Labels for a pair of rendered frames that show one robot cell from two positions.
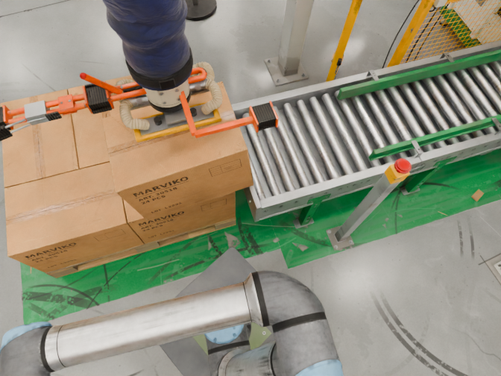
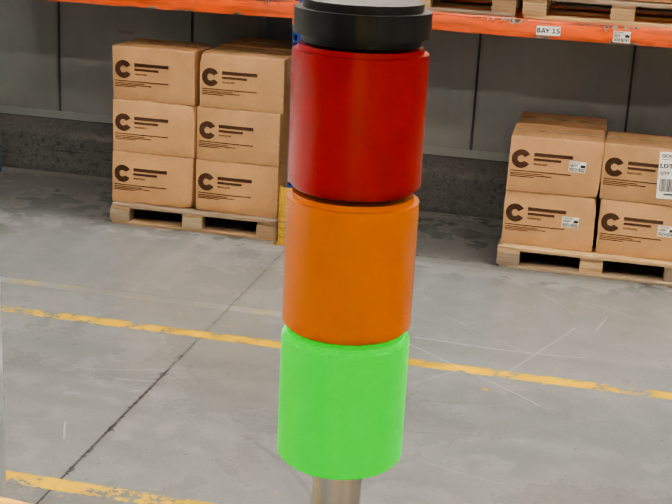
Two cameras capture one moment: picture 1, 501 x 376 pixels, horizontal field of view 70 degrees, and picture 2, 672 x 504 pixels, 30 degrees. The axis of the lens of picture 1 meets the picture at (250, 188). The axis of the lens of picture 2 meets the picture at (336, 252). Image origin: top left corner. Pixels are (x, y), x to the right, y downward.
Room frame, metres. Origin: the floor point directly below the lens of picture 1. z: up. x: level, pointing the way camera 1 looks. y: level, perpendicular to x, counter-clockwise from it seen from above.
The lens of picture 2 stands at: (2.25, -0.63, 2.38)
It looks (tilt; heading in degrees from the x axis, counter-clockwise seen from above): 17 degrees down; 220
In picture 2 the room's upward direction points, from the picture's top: 3 degrees clockwise
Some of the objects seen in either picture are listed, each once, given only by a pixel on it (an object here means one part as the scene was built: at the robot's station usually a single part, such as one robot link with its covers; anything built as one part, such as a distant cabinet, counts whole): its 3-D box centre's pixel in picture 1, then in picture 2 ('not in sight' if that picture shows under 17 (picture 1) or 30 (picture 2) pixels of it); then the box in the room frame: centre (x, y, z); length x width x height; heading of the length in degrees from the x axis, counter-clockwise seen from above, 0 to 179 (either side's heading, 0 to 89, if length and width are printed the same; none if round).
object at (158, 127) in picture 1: (176, 118); not in sight; (0.82, 0.32, 1.19); 0.34 x 0.10 x 0.05; 113
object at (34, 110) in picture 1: (37, 113); not in sight; (0.72, 0.78, 1.28); 0.07 x 0.07 x 0.04; 23
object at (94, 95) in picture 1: (98, 97); not in sight; (0.81, 0.58, 1.29); 0.10 x 0.08 x 0.06; 23
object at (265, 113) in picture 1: (263, 116); not in sight; (0.79, -0.03, 1.29); 0.09 x 0.08 x 0.05; 23
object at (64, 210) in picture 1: (121, 162); not in sight; (1.04, 0.82, 0.34); 1.20 x 1.00 x 0.40; 113
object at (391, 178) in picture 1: (363, 210); not in sight; (0.79, -0.64, 0.50); 0.07 x 0.07 x 1.00; 23
